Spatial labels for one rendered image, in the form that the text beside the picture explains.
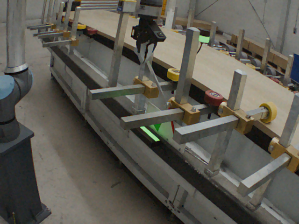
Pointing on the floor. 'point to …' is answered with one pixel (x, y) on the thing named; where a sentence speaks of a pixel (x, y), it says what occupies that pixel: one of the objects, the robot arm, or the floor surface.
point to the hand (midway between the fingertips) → (143, 60)
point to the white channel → (170, 14)
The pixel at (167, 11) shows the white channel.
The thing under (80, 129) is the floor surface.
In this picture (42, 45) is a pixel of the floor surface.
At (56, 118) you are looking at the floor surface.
